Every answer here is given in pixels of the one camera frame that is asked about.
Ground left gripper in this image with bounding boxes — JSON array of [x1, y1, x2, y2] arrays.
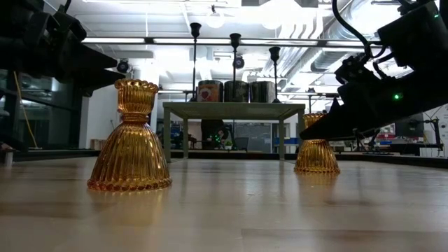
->
[[20, 27, 126, 98]]

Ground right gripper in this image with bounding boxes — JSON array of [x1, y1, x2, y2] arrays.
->
[[299, 55, 448, 141]]

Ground amber ribbed glass candle holder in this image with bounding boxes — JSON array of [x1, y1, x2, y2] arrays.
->
[[293, 112, 341, 174], [86, 78, 173, 193]]

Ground silver candle tin paper tag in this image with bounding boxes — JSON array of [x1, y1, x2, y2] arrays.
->
[[249, 80, 277, 104]]

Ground short black metal candlestick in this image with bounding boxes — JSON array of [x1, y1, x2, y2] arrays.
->
[[268, 46, 282, 104]]

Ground tall black metal candlestick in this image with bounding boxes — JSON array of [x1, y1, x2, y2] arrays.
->
[[188, 22, 202, 103]]

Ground flower label candle tin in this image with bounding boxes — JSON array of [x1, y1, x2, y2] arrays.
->
[[223, 80, 250, 103]]

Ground heart label candle tin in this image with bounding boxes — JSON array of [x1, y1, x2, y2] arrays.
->
[[197, 79, 225, 103]]

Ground medium black metal candlestick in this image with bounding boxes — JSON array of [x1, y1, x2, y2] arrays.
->
[[229, 32, 242, 104]]

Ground long ceiling light strip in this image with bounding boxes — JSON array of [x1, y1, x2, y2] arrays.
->
[[82, 36, 382, 46]]

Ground blue background panel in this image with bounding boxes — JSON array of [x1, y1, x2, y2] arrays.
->
[[274, 136, 299, 146]]

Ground black computer monitor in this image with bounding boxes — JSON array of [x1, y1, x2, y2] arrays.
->
[[404, 111, 425, 138]]

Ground sage green perforated metal shelf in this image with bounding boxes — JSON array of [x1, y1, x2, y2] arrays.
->
[[162, 101, 306, 162]]

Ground small white cylinder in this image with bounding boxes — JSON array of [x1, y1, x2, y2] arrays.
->
[[2, 148, 15, 167]]

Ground white round ceiling lamp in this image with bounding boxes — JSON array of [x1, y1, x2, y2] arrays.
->
[[205, 5, 225, 29], [260, 0, 293, 31]]

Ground black device green lights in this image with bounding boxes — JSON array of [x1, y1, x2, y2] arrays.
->
[[200, 118, 230, 151]]

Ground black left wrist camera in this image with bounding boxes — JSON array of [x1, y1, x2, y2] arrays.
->
[[43, 9, 88, 43]]

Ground yellow cable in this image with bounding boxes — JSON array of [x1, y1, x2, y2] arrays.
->
[[13, 71, 39, 150]]

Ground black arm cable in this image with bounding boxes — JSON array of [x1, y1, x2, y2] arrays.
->
[[330, 0, 373, 60]]

